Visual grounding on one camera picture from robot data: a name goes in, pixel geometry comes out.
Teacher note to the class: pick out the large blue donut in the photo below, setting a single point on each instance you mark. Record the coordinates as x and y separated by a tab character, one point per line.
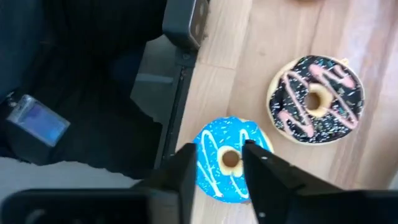
217	137

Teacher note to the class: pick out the black metal rig frame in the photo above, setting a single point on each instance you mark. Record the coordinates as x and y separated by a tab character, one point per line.
178	102

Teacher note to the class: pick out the black box with bluish face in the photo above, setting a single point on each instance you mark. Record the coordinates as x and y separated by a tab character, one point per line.
37	124

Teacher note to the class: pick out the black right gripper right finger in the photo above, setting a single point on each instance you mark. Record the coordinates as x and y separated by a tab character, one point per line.
280	193

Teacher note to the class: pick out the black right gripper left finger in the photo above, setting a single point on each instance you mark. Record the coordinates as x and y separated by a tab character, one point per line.
93	207

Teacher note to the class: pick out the large chocolate sprinkled donut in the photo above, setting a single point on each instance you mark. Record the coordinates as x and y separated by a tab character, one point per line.
342	118

